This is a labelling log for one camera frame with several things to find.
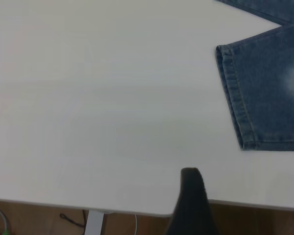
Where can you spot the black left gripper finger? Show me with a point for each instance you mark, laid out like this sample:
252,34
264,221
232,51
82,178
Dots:
193,208

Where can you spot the blue denim jeans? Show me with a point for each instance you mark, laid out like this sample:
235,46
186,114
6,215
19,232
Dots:
259,85

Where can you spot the white table leg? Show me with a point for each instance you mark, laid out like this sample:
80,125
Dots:
94,225

